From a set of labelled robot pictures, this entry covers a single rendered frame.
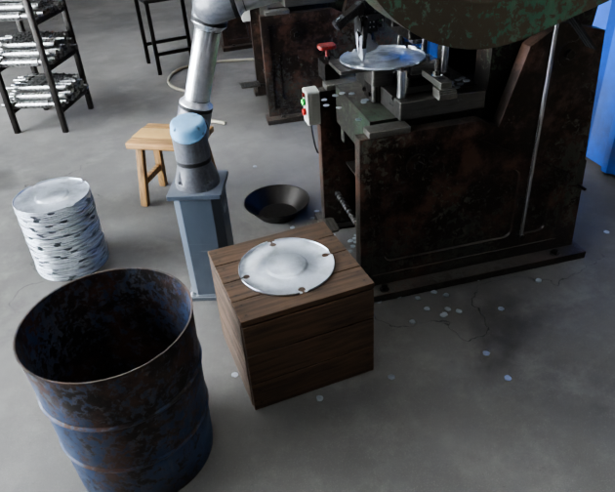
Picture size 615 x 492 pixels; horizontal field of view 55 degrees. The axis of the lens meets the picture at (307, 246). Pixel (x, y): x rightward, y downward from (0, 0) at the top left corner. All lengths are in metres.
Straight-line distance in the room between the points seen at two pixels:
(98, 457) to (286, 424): 0.54
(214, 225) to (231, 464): 0.80
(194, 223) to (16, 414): 0.82
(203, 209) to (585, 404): 1.34
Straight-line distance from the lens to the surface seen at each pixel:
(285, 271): 1.75
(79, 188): 2.55
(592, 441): 1.88
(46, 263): 2.58
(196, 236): 2.12
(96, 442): 1.54
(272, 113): 3.74
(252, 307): 1.65
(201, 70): 2.05
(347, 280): 1.72
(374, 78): 2.09
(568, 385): 2.01
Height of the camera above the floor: 1.39
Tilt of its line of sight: 34 degrees down
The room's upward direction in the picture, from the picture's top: 4 degrees counter-clockwise
